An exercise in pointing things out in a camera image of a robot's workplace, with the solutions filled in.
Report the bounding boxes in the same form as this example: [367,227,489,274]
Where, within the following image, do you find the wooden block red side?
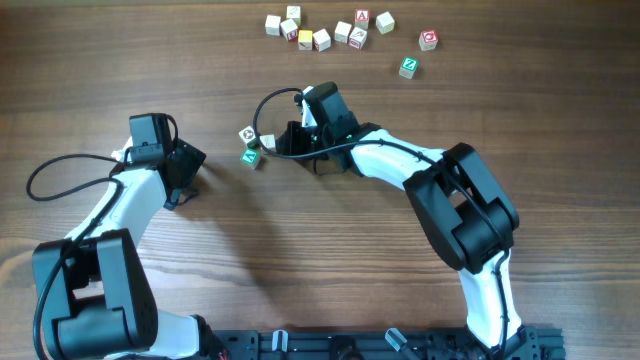
[280,18,299,42]

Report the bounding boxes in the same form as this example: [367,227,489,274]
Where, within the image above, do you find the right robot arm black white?
[277,82,521,355]

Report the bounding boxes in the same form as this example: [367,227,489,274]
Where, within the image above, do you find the plain wooden block far left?
[265,15,281,37]

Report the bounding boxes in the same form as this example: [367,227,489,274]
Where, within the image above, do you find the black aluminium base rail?
[215,326,567,360]

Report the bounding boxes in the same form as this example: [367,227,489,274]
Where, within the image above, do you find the red letter O block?
[419,30,439,51]

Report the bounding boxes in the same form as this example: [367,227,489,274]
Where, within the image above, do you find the soccer ball wooden block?
[238,126,259,149]

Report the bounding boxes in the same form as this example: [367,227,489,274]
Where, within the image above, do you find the plain wooden block centre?
[334,21,352,43]

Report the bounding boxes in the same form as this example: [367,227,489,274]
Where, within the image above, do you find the yellow top wooden block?
[298,30,313,51]

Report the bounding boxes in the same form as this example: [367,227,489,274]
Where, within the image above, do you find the wooden block top left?
[286,5,302,26]

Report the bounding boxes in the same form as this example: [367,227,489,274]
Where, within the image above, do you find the plain wooden block right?
[376,11,396,34]

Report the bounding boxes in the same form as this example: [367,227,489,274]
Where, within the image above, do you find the green letter Z block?
[399,57,419,79]

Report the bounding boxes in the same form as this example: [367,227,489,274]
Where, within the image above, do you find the wooden block drawing top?
[348,27,368,49]

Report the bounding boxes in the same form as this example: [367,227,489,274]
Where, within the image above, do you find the plain wooden block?
[265,15,281,37]
[334,21,352,43]
[376,11,396,34]

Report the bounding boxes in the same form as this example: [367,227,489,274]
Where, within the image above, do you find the red letter A block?
[354,8,370,30]

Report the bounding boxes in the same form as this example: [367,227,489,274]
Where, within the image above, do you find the wooden block red sides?
[260,134,277,152]

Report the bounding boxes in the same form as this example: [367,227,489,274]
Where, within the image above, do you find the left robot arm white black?
[32,113,229,359]

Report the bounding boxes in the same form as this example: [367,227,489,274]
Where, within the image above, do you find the green letter A block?
[240,148,261,169]

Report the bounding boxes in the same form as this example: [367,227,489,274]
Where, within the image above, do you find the wooden block red edge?
[312,29,331,52]

